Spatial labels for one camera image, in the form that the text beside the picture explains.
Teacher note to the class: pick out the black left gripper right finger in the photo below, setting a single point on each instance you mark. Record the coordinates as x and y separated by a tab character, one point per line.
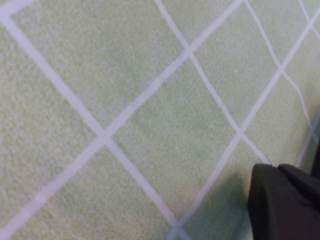
305	187

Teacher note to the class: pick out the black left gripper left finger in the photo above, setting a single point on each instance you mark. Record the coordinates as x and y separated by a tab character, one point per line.
270	212

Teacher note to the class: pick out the green white-grid tablecloth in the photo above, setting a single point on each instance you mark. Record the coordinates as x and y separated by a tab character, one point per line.
125	100

